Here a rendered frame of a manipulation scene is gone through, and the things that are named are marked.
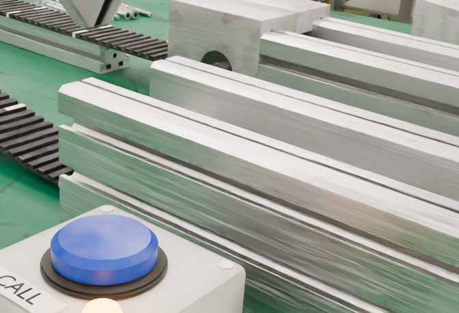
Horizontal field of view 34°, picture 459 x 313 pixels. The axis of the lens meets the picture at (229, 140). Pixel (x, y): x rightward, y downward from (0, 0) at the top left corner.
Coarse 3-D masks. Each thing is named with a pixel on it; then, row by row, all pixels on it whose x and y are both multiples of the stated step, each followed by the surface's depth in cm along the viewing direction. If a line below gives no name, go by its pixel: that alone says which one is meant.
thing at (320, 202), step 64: (192, 64) 46; (64, 128) 41; (128, 128) 37; (192, 128) 36; (256, 128) 42; (320, 128) 39; (384, 128) 37; (64, 192) 42; (128, 192) 39; (192, 192) 36; (256, 192) 35; (320, 192) 31; (384, 192) 30; (448, 192) 36; (256, 256) 36; (320, 256) 32; (384, 256) 30; (448, 256) 28
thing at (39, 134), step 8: (24, 128) 52; (32, 128) 52; (40, 128) 52; (48, 128) 53; (56, 128) 53; (0, 136) 50; (8, 136) 50; (16, 136) 51; (24, 136) 51; (32, 136) 51; (40, 136) 51; (48, 136) 52; (0, 144) 49; (8, 144) 50; (16, 144) 50; (24, 144) 50
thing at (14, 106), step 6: (0, 102) 54; (6, 102) 55; (12, 102) 55; (0, 108) 54; (6, 108) 54; (12, 108) 54; (18, 108) 54; (24, 108) 55; (0, 114) 53; (6, 114) 53
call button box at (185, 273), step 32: (64, 224) 31; (0, 256) 28; (32, 256) 29; (160, 256) 29; (192, 256) 29; (0, 288) 26; (32, 288) 26; (64, 288) 26; (96, 288) 26; (128, 288) 27; (160, 288) 27; (192, 288) 27; (224, 288) 28
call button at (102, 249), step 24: (96, 216) 29; (120, 216) 29; (72, 240) 27; (96, 240) 27; (120, 240) 28; (144, 240) 28; (72, 264) 26; (96, 264) 26; (120, 264) 26; (144, 264) 27
